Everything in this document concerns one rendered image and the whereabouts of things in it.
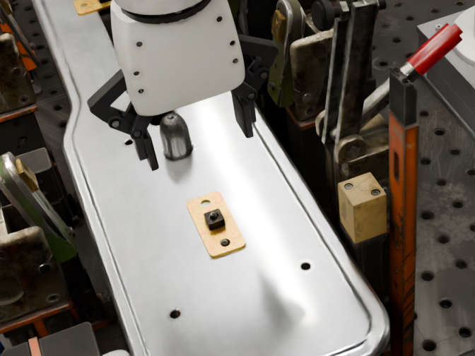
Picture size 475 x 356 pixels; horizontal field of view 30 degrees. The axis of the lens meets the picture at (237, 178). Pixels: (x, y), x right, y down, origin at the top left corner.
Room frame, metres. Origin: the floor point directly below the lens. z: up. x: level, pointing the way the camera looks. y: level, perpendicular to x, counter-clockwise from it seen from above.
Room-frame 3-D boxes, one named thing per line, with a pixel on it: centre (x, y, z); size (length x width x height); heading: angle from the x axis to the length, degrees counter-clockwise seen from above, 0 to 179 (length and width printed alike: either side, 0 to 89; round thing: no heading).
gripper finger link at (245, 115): (0.63, -0.03, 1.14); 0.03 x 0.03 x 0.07; 13
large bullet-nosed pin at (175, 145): (0.74, 0.06, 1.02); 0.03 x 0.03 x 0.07
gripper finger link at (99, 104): (0.60, 0.08, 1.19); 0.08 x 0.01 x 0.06; 103
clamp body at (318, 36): (0.83, -0.12, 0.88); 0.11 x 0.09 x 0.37; 103
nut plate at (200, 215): (0.61, 0.03, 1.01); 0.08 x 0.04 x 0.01; 13
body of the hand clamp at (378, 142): (0.65, -0.13, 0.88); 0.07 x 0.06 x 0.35; 103
